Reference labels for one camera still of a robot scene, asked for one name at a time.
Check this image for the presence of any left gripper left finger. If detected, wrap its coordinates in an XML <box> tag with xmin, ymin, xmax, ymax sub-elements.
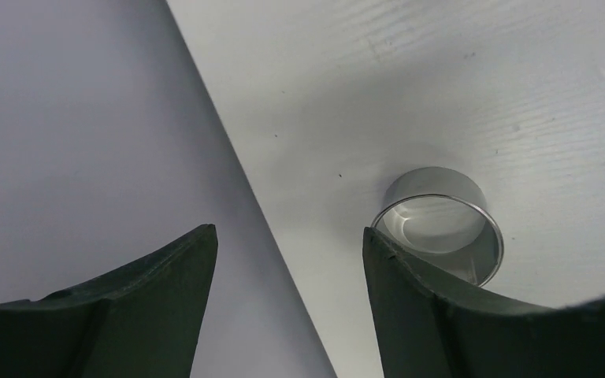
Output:
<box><xmin>0</xmin><ymin>224</ymin><xmax>218</xmax><ymax>377</ymax></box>

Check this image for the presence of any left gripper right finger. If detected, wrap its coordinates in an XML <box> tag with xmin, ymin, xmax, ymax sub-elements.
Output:
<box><xmin>362</xmin><ymin>228</ymin><xmax>605</xmax><ymax>377</ymax></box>

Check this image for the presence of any round clear sticker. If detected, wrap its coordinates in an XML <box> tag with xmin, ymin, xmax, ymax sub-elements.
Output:
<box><xmin>371</xmin><ymin>166</ymin><xmax>504</xmax><ymax>287</ymax></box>

